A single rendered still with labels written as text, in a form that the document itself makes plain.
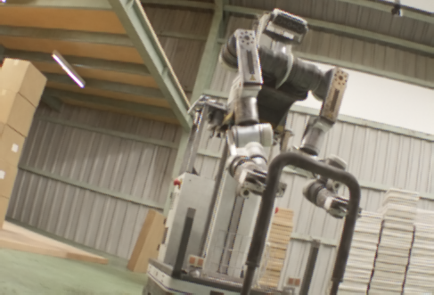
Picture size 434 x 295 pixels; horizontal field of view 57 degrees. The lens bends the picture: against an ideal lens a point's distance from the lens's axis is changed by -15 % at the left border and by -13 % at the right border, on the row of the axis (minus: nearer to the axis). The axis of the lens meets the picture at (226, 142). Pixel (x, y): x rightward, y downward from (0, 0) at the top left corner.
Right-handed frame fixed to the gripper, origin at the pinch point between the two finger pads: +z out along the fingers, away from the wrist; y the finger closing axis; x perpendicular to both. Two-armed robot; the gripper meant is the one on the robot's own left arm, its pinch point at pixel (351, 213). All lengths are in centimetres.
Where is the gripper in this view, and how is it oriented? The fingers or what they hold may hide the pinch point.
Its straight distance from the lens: 148.2
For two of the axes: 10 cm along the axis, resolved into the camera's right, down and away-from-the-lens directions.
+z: 3.0, 1.8, -9.4
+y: -8.9, -3.1, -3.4
